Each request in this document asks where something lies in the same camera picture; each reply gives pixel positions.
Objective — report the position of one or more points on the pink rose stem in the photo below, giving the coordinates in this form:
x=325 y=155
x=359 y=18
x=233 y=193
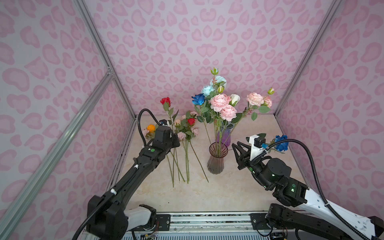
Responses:
x=255 y=102

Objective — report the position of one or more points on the dark blue rose stem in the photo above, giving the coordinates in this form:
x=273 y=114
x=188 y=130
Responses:
x=275 y=145

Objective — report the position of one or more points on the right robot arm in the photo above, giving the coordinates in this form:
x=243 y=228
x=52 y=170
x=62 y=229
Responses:
x=300 y=207

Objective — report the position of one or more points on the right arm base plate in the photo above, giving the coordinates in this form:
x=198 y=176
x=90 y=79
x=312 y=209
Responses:
x=259 y=221

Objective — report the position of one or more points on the maroon grey glass vase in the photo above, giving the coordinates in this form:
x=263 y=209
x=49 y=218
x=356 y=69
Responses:
x=216 y=159

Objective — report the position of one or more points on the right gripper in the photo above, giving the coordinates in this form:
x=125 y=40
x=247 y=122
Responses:
x=248 y=161

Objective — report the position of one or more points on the orange rose stem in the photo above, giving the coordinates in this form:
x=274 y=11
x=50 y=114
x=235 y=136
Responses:
x=149 y=132

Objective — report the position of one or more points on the single red rose stem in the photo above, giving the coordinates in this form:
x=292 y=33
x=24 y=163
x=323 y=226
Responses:
x=176 y=173

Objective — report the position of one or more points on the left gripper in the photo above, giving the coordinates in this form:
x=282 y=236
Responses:
x=173 y=140

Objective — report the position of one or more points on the blue purple glass vase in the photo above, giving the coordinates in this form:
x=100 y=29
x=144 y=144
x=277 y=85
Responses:
x=225 y=135

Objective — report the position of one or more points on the white rose stem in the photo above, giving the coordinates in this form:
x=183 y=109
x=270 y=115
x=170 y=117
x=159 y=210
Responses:
x=234 y=100

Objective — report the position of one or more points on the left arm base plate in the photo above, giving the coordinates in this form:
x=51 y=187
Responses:
x=163 y=222

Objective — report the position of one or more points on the diagonal aluminium frame bar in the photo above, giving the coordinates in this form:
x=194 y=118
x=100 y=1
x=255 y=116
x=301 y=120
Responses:
x=21 y=204

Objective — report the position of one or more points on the large pink peony stem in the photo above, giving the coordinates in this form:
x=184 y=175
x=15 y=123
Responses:
x=222 y=113

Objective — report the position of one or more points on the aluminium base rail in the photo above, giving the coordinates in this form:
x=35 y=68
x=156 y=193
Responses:
x=235 y=226

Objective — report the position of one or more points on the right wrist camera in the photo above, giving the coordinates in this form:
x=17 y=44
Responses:
x=258 y=146

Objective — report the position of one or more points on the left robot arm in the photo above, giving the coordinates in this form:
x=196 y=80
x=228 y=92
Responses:
x=107 y=216

